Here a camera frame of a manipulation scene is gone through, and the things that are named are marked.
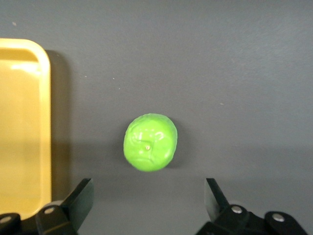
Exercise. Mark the yellow plastic tray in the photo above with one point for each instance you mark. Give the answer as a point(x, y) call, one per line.
point(22, 127)

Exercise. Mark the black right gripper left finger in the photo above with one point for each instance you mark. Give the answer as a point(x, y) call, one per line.
point(71, 210)

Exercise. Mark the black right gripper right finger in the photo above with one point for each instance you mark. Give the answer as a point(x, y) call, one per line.
point(225, 218)

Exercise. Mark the green apple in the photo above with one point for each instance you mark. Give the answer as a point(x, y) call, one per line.
point(149, 143)

